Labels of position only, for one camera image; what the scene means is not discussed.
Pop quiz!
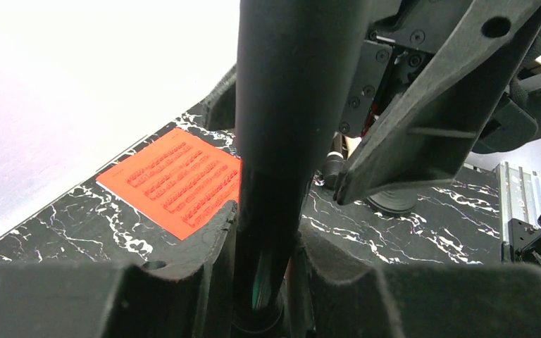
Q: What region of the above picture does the black music stand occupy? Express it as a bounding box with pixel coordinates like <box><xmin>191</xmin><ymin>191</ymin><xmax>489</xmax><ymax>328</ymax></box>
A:
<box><xmin>232</xmin><ymin>1</ymin><xmax>377</xmax><ymax>337</ymax></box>

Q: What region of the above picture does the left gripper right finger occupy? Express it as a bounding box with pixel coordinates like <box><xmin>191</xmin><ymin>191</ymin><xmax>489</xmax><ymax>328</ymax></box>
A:
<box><xmin>299</xmin><ymin>223</ymin><xmax>541</xmax><ymax>337</ymax></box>

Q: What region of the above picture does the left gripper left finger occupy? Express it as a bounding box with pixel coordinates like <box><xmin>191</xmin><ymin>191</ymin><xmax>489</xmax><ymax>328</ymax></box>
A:
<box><xmin>0</xmin><ymin>201</ymin><xmax>237</xmax><ymax>337</ymax></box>

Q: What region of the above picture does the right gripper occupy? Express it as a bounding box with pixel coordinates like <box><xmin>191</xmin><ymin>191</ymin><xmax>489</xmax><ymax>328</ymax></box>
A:
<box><xmin>334</xmin><ymin>1</ymin><xmax>541</xmax><ymax>205</ymax></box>

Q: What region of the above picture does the tall black mic stand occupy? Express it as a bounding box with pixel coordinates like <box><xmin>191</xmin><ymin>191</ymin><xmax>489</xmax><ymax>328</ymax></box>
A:
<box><xmin>366</xmin><ymin>189</ymin><xmax>418</xmax><ymax>217</ymax></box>

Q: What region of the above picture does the red sheet music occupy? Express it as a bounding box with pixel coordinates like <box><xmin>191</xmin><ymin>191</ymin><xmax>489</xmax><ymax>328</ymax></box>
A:
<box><xmin>97</xmin><ymin>128</ymin><xmax>240</xmax><ymax>240</ymax></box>

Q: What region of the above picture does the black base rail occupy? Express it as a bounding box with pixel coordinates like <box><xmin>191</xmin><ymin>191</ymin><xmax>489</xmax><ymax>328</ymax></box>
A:
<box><xmin>494</xmin><ymin>161</ymin><xmax>541</xmax><ymax>295</ymax></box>

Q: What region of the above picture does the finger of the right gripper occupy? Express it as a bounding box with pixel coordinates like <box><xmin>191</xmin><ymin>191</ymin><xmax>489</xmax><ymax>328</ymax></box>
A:
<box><xmin>202</xmin><ymin>65</ymin><xmax>237</xmax><ymax>131</ymax></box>

